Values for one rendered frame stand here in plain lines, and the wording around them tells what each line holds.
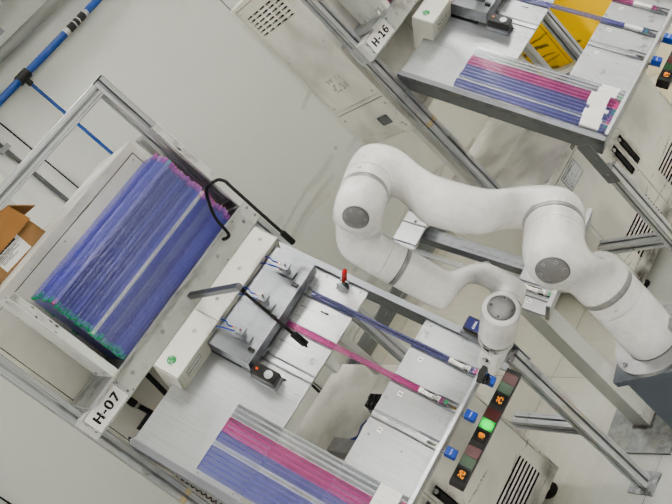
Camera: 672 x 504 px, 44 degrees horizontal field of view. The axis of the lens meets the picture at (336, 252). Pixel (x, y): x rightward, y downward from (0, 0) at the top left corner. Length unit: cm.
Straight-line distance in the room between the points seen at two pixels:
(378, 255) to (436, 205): 19
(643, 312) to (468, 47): 138
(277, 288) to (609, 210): 133
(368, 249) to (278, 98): 258
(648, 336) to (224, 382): 109
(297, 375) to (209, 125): 207
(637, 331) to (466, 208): 45
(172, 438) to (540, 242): 112
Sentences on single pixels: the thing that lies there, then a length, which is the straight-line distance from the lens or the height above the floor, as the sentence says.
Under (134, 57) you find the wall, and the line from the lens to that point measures 405.
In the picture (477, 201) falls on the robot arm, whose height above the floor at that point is 122.
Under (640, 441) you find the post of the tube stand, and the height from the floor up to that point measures 1.
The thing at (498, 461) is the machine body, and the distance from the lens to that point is 269.
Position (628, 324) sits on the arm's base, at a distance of 182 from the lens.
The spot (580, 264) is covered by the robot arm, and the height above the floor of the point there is 104.
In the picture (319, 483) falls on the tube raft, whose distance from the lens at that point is 213.
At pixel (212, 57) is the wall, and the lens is 419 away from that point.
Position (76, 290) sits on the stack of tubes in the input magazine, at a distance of 221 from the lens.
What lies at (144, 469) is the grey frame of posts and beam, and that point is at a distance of 233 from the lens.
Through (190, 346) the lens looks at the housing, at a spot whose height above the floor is 128.
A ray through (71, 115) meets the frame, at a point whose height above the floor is 189.
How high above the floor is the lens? 190
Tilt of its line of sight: 20 degrees down
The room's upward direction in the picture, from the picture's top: 48 degrees counter-clockwise
